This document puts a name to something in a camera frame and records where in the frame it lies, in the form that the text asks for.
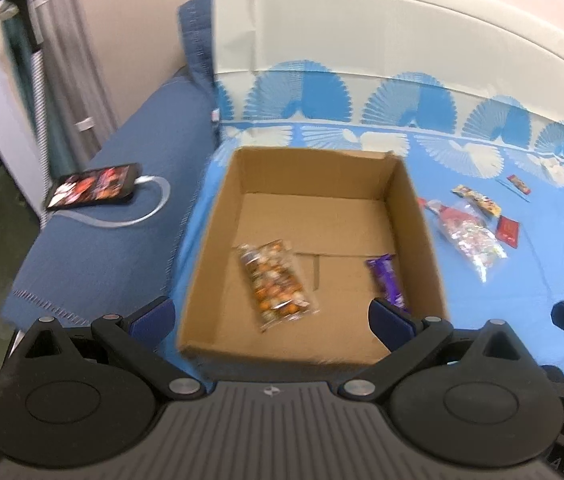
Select yellow snack bar packet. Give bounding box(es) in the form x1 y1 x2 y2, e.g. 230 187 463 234
451 185 503 218

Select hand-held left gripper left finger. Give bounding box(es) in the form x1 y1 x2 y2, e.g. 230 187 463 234
9 296 213 402

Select black smartphone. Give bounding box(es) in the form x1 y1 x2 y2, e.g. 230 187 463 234
44 162 141 211

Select slim red snack packet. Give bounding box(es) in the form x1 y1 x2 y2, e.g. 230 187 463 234
506 174 533 195

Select blue white printed bedsheet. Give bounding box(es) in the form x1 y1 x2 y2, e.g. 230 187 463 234
162 0 564 386

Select clear mixed nuts packet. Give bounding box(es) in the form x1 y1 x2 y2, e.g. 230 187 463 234
236 239 320 333

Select cardboard box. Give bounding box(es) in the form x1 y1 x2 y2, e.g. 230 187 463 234
176 146 450 367

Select clear colourful candy bag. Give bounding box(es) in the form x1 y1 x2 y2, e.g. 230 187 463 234
434 200 509 283

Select white charging cable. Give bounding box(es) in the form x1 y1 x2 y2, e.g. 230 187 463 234
56 174 171 228

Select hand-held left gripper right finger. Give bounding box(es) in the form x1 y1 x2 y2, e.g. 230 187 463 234
339 297 543 403

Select dark blue blanket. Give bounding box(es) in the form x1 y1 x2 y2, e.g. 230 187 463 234
2 67 217 328

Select dark blue pillow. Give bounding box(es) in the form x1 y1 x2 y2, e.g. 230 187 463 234
177 0 223 126

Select purple candy bar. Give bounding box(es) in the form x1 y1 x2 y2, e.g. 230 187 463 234
366 254 410 313

